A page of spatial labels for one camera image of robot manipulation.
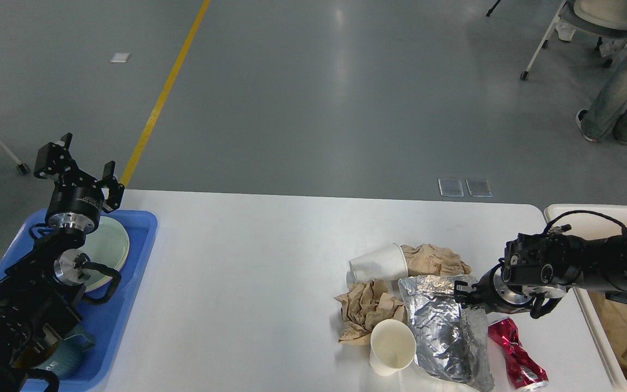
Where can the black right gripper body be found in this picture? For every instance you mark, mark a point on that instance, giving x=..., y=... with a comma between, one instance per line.
x=495, y=296

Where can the white paper cup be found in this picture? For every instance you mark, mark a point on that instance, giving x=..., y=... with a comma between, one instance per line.
x=393, y=347
x=387, y=263

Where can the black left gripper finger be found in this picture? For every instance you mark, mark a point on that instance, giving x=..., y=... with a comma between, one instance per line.
x=55, y=162
x=111, y=190

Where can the brown paper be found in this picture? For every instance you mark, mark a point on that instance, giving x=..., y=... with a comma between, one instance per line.
x=428, y=259
x=363, y=307

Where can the white rolling chair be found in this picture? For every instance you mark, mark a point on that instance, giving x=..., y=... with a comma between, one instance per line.
x=604, y=19

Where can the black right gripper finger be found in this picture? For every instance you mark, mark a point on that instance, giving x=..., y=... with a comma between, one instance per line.
x=466, y=295
x=544, y=303

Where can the brown paper back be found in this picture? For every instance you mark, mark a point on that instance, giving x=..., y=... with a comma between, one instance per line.
x=428, y=259

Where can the silver foil bag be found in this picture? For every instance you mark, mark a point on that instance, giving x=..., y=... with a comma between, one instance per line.
x=451, y=341

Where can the red soda can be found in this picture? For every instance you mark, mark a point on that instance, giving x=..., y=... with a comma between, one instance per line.
x=523, y=373

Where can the white plastic bin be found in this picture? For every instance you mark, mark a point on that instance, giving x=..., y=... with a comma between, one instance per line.
x=590, y=227

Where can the teal mug yellow inside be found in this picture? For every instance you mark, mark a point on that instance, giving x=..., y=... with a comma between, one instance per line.
x=64, y=358

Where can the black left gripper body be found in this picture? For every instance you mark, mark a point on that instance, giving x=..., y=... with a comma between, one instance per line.
x=75, y=207

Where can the green plate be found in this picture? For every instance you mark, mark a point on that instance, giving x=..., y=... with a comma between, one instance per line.
x=108, y=245

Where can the floor outlet plate left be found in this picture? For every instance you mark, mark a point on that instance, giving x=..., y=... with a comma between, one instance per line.
x=451, y=188

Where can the seated person white shoes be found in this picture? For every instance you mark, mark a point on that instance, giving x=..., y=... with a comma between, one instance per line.
x=566, y=30

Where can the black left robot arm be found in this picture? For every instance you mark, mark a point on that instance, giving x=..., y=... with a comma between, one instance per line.
x=40, y=292

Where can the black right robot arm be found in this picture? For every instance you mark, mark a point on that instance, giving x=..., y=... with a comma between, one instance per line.
x=537, y=270

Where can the blue plastic tray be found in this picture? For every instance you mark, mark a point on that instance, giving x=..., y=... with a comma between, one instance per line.
x=106, y=322

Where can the floor outlet plate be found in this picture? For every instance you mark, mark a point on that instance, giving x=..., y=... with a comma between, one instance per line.
x=451, y=188
x=479, y=188

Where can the yellow plate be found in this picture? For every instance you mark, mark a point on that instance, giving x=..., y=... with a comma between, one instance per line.
x=98, y=280

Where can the brown paper front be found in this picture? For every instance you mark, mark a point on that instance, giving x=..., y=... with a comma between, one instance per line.
x=363, y=307

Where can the floor outlet plate right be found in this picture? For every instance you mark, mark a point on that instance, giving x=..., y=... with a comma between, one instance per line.
x=479, y=188

